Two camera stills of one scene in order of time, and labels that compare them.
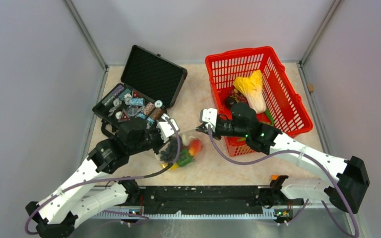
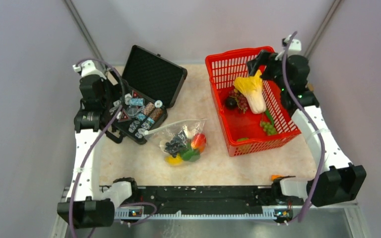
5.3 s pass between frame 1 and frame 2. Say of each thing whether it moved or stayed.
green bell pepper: moved
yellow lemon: moved
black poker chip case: stayed
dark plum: stayed
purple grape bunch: stayed
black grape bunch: moved
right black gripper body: moved
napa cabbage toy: stayed
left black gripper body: moved
